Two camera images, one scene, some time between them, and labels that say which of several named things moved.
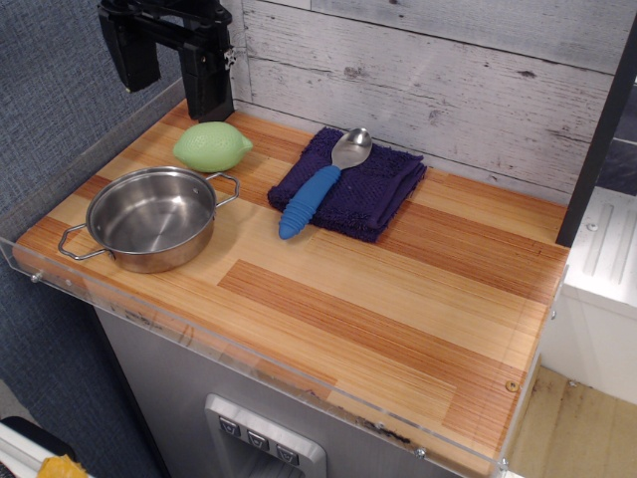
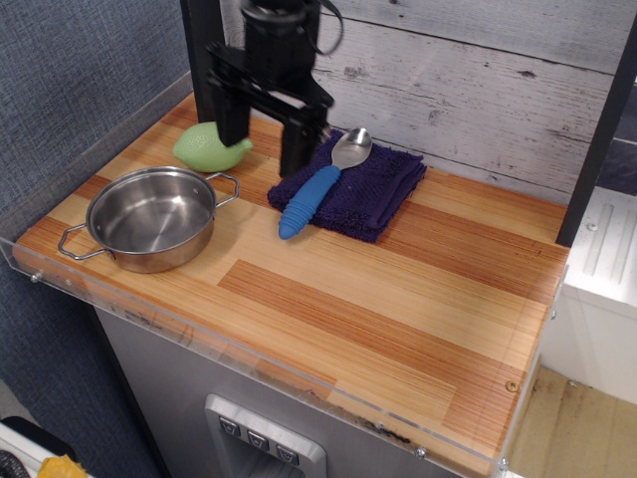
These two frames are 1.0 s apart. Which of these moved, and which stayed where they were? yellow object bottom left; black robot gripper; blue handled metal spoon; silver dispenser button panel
Moved: black robot gripper
Stayed: silver dispenser button panel; yellow object bottom left; blue handled metal spoon
